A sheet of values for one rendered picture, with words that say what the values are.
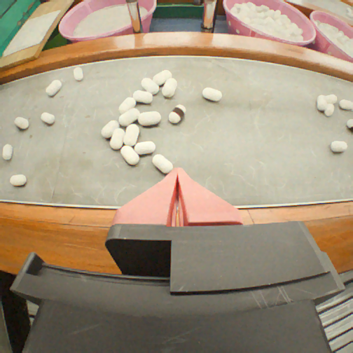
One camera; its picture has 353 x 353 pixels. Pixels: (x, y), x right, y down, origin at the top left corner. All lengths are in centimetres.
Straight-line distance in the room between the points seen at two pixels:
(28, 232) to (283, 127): 45
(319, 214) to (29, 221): 44
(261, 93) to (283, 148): 11
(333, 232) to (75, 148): 44
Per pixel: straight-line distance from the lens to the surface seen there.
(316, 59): 50
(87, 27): 61
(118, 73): 37
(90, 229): 24
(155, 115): 26
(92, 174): 28
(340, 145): 38
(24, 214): 33
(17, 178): 35
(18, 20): 74
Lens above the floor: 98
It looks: 77 degrees down
